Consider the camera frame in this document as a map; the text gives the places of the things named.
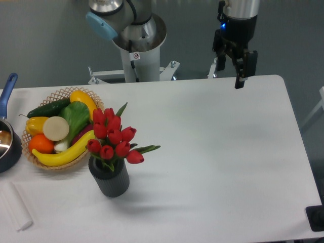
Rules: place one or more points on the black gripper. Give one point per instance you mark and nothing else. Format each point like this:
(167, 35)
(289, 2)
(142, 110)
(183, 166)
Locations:
(232, 39)

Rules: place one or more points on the red tulip bouquet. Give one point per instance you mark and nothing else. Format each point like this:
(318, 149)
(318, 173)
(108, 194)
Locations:
(112, 142)

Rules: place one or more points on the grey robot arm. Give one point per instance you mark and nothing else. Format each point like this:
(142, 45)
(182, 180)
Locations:
(139, 34)

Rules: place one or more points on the dark grey ribbed vase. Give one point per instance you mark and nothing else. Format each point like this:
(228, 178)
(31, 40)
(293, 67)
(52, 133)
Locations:
(111, 184)

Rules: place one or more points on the yellow squash in basket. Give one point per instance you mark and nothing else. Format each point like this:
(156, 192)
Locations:
(83, 97)

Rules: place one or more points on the green bok choy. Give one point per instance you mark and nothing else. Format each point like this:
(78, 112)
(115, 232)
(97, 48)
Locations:
(77, 115)

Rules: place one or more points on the black device at edge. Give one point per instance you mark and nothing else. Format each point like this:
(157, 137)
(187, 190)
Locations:
(315, 217)

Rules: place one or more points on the purple eggplant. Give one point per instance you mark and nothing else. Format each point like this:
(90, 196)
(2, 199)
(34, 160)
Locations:
(81, 133)

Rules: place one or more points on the woven wicker basket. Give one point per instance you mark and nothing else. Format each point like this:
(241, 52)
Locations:
(58, 95)

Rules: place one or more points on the long yellow squash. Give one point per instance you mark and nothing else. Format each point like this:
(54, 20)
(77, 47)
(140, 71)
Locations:
(67, 156)

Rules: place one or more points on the green cucumber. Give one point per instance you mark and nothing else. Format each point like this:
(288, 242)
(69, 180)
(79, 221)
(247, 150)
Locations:
(48, 110)

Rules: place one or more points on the beige round disc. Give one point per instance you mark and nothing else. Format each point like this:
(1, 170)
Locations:
(56, 128)

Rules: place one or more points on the yellow bell pepper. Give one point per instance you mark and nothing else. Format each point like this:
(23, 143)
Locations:
(34, 125)

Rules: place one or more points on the orange fruit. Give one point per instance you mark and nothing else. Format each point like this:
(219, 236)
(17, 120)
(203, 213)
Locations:
(41, 143)

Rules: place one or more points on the white rolled cloth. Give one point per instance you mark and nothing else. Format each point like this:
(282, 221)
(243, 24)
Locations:
(16, 207)

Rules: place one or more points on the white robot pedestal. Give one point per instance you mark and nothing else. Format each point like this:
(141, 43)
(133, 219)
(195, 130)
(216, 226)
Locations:
(137, 67)

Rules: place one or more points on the white frame at right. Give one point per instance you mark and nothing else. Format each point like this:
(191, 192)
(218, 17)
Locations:
(313, 115)

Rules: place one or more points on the blue handled saucepan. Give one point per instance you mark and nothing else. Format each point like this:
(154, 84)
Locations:
(11, 148)

